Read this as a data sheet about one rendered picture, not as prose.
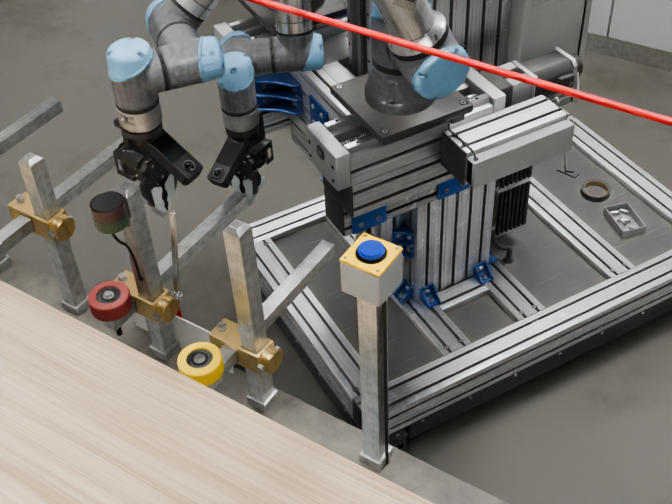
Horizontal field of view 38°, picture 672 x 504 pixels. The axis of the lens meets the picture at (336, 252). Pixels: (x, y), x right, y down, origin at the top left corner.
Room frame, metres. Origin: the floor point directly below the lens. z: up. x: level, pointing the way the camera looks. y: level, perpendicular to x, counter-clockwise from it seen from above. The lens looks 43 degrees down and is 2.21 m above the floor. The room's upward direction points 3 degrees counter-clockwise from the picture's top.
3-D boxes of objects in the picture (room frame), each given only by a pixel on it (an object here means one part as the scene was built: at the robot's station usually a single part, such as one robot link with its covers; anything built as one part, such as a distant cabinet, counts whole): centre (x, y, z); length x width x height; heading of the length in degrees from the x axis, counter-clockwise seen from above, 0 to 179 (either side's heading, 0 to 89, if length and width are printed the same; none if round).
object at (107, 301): (1.31, 0.44, 0.85); 0.08 x 0.08 x 0.11
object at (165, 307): (1.35, 0.38, 0.84); 0.14 x 0.06 x 0.05; 55
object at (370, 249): (1.05, -0.05, 1.22); 0.04 x 0.04 x 0.02
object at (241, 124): (1.67, 0.18, 1.05); 0.08 x 0.08 x 0.05
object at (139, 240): (1.34, 0.36, 0.90); 0.04 x 0.04 x 0.48; 55
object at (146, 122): (1.41, 0.33, 1.24); 0.08 x 0.08 x 0.05
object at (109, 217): (1.30, 0.39, 1.13); 0.06 x 0.06 x 0.02
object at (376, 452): (1.05, -0.05, 0.92); 0.05 x 0.05 x 0.45; 55
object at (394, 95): (1.73, -0.16, 1.09); 0.15 x 0.15 x 0.10
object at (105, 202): (1.31, 0.39, 1.03); 0.06 x 0.06 x 0.22; 55
